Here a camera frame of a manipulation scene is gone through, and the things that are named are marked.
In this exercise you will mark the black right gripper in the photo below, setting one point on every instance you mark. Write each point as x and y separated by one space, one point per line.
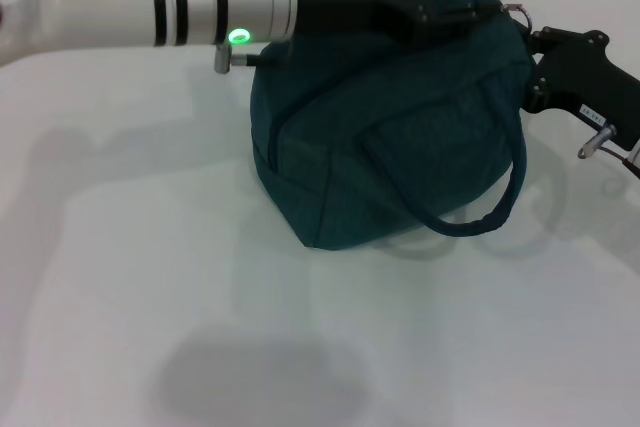
585 82

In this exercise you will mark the dark teal zipper bag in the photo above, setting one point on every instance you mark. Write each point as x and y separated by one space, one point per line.
390 137

